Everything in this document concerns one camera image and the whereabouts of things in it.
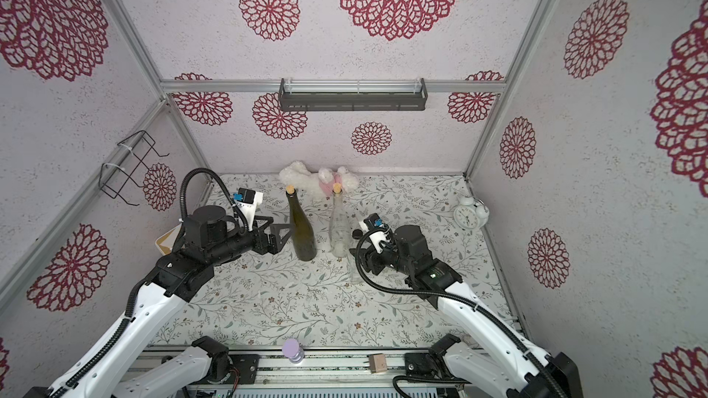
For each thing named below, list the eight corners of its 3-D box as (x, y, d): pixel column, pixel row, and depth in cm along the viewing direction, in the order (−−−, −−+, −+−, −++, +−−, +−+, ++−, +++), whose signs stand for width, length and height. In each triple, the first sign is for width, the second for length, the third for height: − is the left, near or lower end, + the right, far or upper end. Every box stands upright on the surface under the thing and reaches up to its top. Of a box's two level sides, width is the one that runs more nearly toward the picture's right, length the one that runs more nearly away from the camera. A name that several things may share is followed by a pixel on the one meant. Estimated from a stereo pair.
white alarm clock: (471, 237, 103) (484, 217, 93) (449, 220, 108) (459, 199, 98) (480, 229, 105) (493, 209, 96) (458, 212, 110) (469, 192, 101)
